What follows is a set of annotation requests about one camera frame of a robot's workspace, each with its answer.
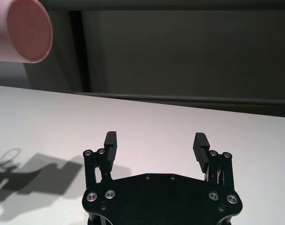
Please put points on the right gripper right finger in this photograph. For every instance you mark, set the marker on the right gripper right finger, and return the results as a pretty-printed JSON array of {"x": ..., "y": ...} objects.
[{"x": 200, "y": 152}]

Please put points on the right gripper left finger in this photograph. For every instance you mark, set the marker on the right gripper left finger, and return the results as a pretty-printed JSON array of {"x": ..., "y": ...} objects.
[{"x": 110, "y": 152}]

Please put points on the pink plastic cup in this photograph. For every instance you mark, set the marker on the pink plastic cup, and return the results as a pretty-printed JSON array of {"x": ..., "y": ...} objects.
[{"x": 20, "y": 30}]

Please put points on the thin dark grey rail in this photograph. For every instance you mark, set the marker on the thin dark grey rail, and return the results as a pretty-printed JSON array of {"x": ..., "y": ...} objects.
[{"x": 203, "y": 99}]

